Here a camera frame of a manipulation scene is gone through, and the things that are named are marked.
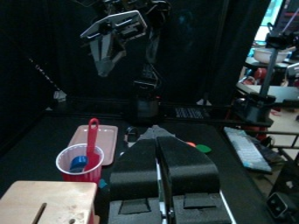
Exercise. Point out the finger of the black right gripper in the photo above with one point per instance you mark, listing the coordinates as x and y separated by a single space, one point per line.
100 52
116 46

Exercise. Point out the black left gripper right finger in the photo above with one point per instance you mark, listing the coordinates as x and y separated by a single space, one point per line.
188 172

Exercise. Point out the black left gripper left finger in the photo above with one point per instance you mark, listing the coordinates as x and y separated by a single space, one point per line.
133 172

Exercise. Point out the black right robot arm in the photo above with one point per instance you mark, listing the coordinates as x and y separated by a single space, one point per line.
149 73

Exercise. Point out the orange toy carrot green top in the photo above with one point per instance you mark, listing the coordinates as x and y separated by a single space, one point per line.
202 148

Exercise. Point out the small teal piece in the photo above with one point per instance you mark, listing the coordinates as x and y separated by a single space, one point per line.
101 183

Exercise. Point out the pink plastic tray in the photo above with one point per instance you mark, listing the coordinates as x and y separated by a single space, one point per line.
106 140

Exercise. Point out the blue toy utensil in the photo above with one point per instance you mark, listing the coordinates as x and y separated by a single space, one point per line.
78 163

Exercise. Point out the red plastic cup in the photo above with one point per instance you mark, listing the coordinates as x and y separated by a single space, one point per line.
77 176

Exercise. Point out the grey computer keyboard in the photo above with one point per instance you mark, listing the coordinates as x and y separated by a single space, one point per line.
246 151

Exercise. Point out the wooden box with slot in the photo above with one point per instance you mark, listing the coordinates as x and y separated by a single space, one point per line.
46 201

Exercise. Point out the black stand with pole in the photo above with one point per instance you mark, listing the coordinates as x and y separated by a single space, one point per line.
266 75

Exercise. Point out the white bowl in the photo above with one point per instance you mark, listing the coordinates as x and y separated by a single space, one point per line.
268 54

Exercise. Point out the grey frame corner clamp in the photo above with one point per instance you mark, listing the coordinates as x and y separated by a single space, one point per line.
58 95

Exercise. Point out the black camera box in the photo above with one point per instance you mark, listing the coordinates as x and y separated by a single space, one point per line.
277 204

